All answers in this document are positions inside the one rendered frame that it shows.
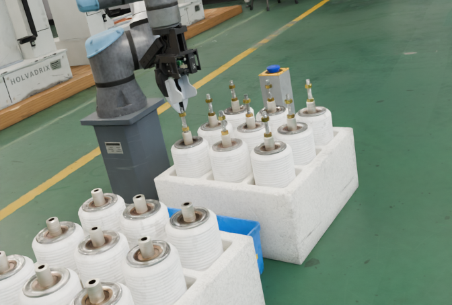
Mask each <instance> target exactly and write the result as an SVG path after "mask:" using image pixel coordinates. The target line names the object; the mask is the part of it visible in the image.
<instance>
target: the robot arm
mask: <svg viewBox="0 0 452 305"><path fill-rule="evenodd" d="M76 4H77V8H78V10H79V11H80V12H83V13H85V12H90V11H99V10H100V9H105V8H109V7H116V6H119V5H126V4H129V5H130V10H131V13H132V15H133V18H132V20H131V21H130V23H129V26H130V30H127V31H124V29H123V28H122V27H116V28H112V29H109V30H105V31H103V32H100V33H98V34H95V35H93V36H91V37H90V38H88V39H87V40H86V42H85V48H86V52H87V58H88V60H89V64H90V67H91V71H92V74H93V78H94V81H95V84H96V89H97V94H96V111H97V114H98V116H99V117H102V118H113V117H118V116H124V115H127V114H131V113H134V112H136V111H139V110H141V109H143V108H144V107H146V105H147V104H148V103H147V98H146V96H145V95H144V93H143V91H142V89H141V88H140V86H139V85H138V83H137V81H136V79H135V75H134V71H136V70H139V69H148V68H153V67H155V69H154V72H155V80H156V83H157V86H158V88H159V89H160V91H161V93H162V94H163V96H164V97H165V98H166V100H167V101H168V102H169V104H170V105H171V106H172V107H173V108H174V109H175V110H176V111H177V112H179V113H181V109H180V106H181V107H182V108H183V110H184V111H185V110H186V107H187V104H188V99H189V98H191V97H194V96H196V95H197V91H196V88H195V87H194V86H192V85H191V84H190V82H189V80H188V76H189V73H190V74H193V73H196V72H198V71H197V70H201V67H200V61H199V57H198V51H197V48H187V46H186V40H185V36H184V32H187V27H186V25H185V26H182V23H180V22H181V21H182V19H181V16H180V10H179V7H178V0H76ZM194 55H196V57H197V60H198V65H196V61H195V58H194ZM169 77H172V78H175V79H174V80H173V79H172V78H170V79H168V78H169ZM176 87H177V88H176Z"/></svg>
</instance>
